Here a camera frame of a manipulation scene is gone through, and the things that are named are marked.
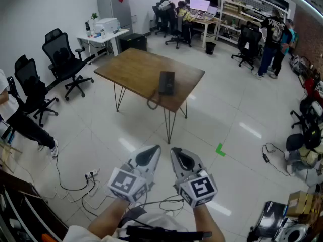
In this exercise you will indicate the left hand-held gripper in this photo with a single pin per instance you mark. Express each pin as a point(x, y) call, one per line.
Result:
point(125, 183)

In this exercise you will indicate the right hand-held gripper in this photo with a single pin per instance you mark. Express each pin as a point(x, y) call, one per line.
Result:
point(199, 188)

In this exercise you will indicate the person's left forearm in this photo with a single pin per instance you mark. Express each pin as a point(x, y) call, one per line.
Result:
point(108, 220)

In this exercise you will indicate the person's right forearm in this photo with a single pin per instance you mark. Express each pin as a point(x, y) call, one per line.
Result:
point(207, 223)

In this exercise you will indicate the white power strip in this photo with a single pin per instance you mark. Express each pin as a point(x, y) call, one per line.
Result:
point(91, 174)

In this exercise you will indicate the person's grey trousers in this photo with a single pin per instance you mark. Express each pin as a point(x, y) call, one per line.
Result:
point(133, 215)

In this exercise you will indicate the person's white shirt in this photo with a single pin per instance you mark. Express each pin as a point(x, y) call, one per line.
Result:
point(156, 220)

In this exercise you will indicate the wooden table with metal legs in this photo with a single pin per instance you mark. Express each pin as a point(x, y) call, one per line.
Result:
point(136, 72)

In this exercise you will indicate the black flat box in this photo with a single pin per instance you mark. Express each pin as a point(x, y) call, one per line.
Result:
point(272, 218)

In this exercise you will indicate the brown cardboard box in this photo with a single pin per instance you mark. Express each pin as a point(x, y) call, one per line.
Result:
point(299, 203)

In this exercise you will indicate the black cabinet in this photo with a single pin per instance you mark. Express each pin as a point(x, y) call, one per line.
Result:
point(133, 42)

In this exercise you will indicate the black trash bin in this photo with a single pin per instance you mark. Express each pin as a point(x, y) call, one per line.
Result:
point(210, 48)

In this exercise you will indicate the white desk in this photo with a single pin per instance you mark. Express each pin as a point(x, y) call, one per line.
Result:
point(111, 35)

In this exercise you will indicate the black mesh office chair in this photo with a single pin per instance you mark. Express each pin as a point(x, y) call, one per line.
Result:
point(61, 57)
point(159, 19)
point(249, 41)
point(27, 82)
point(176, 34)

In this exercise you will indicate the dark wooden cabinet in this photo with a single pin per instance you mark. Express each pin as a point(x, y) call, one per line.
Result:
point(22, 210)

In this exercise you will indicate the white printer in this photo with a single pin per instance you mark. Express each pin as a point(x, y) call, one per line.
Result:
point(106, 25)

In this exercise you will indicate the light wooden desk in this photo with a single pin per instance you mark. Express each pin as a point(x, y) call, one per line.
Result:
point(207, 21)

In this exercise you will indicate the patterned bag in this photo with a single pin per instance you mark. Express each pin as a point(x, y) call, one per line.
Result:
point(299, 64)

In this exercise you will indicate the grey refrigerator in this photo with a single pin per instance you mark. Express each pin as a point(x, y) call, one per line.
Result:
point(117, 10)

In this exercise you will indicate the small green potted plant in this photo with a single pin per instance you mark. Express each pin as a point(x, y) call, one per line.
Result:
point(94, 16)

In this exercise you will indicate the open silver laptop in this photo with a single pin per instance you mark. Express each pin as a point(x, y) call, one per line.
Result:
point(211, 11)

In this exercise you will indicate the lit computer monitor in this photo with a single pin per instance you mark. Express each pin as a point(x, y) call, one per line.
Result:
point(200, 4)
point(175, 2)

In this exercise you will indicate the white shelf unit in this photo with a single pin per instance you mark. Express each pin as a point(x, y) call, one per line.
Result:
point(237, 6)

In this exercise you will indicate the ceiling tube light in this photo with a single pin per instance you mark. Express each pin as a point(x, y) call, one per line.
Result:
point(308, 2)

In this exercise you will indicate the black chest mount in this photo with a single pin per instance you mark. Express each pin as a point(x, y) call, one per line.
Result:
point(171, 233)

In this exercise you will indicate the light wooden frame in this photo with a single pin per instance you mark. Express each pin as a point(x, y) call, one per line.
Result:
point(7, 152)

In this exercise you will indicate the white wall box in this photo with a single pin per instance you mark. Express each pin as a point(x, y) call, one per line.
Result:
point(134, 19)

